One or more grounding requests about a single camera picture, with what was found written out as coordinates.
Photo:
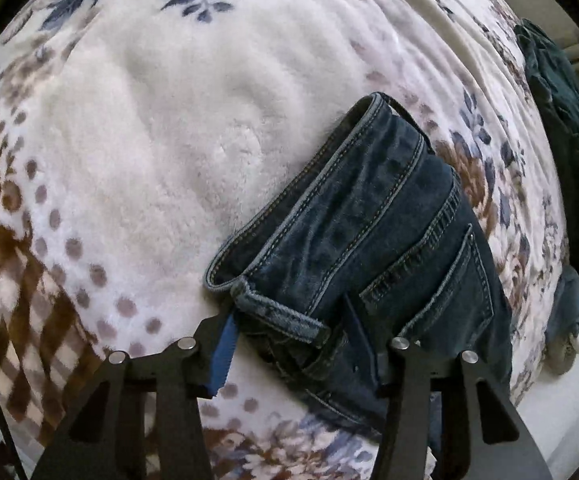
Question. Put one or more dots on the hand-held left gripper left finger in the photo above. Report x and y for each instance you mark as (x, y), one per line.
(222, 355)

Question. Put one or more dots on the dark blue denim pants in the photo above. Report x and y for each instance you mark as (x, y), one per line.
(369, 220)

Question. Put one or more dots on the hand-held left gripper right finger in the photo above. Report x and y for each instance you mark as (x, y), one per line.
(362, 342)

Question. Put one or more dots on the dark green blanket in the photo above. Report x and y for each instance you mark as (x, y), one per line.
(564, 110)

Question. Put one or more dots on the floral plush blanket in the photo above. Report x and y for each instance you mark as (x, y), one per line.
(169, 135)

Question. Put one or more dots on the light blue jeans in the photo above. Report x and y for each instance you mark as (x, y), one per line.
(569, 305)

